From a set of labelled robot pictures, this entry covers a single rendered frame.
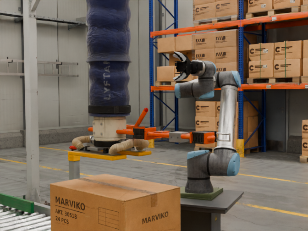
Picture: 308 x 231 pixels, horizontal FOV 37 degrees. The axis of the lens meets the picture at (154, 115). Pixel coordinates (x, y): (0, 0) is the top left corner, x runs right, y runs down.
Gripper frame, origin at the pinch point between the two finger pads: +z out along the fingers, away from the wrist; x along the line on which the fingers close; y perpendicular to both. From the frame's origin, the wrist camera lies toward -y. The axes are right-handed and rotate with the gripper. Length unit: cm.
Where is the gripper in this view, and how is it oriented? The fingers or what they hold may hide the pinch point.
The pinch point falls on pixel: (175, 66)
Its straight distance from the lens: 240.7
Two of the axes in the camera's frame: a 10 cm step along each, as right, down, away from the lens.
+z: -6.5, 0.4, -7.6
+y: -7.6, -0.3, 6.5
